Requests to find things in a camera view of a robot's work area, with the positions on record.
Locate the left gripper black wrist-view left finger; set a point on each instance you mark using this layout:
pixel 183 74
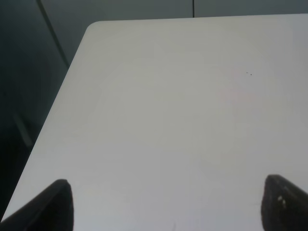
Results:
pixel 51 210

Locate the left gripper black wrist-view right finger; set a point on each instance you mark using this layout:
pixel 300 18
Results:
pixel 284 206

